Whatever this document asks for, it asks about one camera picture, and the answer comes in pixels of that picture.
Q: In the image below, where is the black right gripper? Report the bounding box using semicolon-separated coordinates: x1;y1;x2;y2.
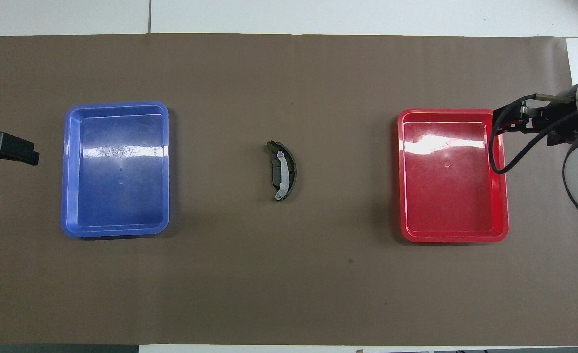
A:
492;101;578;148

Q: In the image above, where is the brown paper table mat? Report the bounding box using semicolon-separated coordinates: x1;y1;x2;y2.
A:
0;33;578;346

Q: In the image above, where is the curved brake shoe silver web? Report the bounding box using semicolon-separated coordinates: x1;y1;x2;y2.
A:
267;141;298;202

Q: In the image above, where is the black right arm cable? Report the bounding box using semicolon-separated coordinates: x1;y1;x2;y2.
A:
488;93;578;175

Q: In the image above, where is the blue plastic tray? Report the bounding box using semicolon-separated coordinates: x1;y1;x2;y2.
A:
61;101;170;239

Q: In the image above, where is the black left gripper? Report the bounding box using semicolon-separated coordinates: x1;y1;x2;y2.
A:
0;131;40;166

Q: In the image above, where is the red plastic tray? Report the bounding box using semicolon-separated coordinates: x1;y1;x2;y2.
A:
397;108;510;243

